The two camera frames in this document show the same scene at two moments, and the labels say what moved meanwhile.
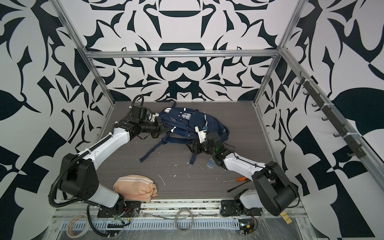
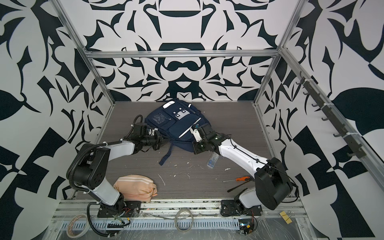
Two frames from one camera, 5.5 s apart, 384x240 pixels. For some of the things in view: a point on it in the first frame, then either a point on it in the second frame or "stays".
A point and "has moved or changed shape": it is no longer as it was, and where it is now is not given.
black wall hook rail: x=355 y=147 stays
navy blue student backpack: x=180 y=123 has moved or changed shape
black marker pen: x=237 y=186 stays
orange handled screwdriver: x=239 y=179 stays
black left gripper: x=160 y=126 → x=159 y=139
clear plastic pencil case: x=211 y=163 stays
